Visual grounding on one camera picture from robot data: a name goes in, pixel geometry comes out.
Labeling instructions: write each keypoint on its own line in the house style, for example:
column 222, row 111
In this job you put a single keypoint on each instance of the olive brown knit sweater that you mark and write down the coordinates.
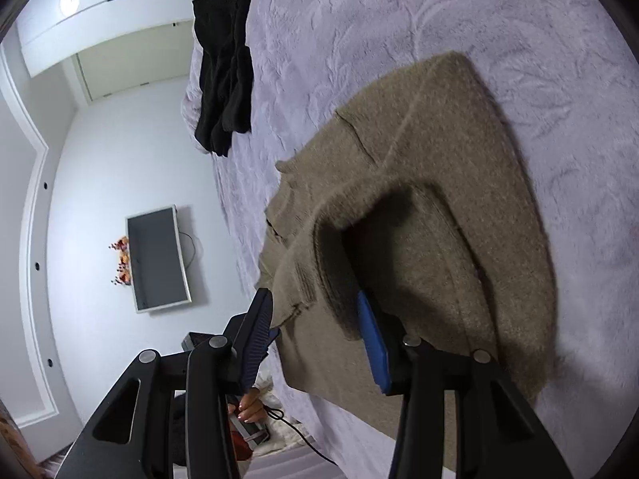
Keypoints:
column 424, row 169

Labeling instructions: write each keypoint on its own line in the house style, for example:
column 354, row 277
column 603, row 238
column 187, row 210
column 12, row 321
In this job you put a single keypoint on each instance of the wall-mounted television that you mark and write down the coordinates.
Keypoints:
column 157, row 259

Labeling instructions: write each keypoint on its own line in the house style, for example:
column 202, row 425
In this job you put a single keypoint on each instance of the dark box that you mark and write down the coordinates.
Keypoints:
column 195, row 342

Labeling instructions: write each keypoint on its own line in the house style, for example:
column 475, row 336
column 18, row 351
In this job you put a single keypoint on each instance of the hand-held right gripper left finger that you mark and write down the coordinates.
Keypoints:
column 254, row 342

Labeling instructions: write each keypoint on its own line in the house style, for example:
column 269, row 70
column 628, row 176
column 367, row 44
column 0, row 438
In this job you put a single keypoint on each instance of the person's left hand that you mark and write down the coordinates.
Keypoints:
column 248, row 404

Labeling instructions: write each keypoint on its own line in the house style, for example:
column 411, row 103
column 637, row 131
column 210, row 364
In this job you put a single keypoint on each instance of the lavender embossed bed blanket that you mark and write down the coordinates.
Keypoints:
column 449, row 10

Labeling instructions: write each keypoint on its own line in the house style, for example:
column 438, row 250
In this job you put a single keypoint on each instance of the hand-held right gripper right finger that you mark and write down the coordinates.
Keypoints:
column 372, row 347

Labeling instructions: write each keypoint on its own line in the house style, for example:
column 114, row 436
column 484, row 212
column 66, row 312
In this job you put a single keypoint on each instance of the black garment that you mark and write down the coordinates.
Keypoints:
column 224, row 85

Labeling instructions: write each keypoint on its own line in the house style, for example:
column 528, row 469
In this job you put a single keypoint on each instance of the orange flower wall decoration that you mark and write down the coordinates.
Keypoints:
column 122, row 262

